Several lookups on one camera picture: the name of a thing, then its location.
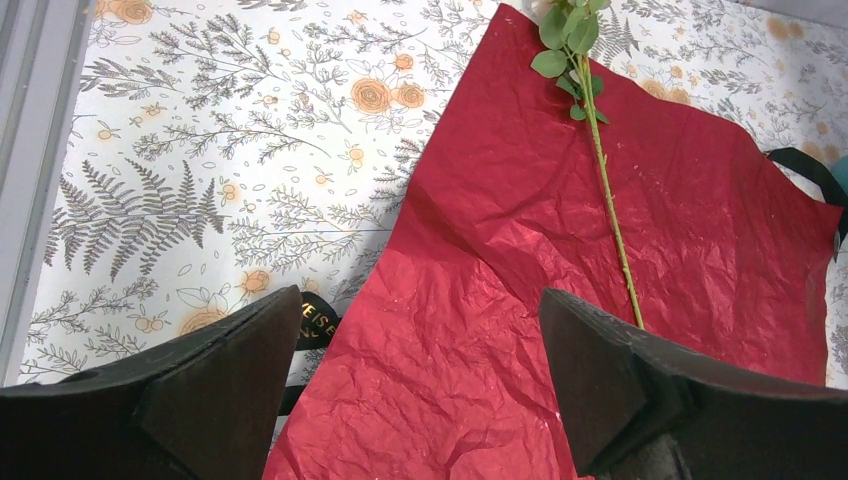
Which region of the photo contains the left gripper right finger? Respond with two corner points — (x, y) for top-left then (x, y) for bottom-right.
(539, 288), (847, 479)

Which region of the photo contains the floral patterned table mat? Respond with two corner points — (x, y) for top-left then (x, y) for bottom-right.
(7, 1), (847, 385)

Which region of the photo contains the red and brown wrapping paper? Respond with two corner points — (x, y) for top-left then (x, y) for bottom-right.
(264, 5), (840, 479)

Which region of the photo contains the teal cylindrical vase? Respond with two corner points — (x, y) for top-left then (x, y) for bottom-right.
(830, 155), (848, 192)

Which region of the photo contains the black gold-lettered ribbon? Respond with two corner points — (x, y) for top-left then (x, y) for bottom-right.
(278, 147), (847, 417)

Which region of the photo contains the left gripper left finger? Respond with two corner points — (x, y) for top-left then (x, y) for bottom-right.
(1, 286), (302, 479)

